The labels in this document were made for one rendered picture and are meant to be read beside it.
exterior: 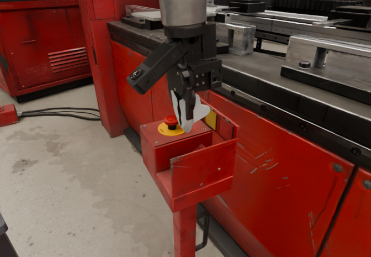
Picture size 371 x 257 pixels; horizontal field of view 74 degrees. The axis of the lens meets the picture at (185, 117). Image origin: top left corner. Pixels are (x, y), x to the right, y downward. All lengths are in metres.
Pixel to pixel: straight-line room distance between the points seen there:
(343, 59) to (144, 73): 0.49
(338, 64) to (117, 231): 1.19
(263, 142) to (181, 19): 0.47
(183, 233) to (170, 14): 0.59
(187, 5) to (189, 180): 0.33
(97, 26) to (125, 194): 1.07
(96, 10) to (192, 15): 1.41
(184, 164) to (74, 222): 1.09
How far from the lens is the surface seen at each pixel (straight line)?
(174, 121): 0.59
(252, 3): 1.17
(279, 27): 1.12
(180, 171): 0.50
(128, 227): 1.41
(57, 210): 1.61
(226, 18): 0.98
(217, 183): 0.59
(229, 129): 0.55
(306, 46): 0.75
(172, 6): 0.40
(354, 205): 0.68
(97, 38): 1.79
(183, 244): 0.82
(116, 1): 1.81
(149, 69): 0.41
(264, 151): 0.76
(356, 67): 0.71
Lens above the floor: 1.10
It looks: 29 degrees down
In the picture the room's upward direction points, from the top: straight up
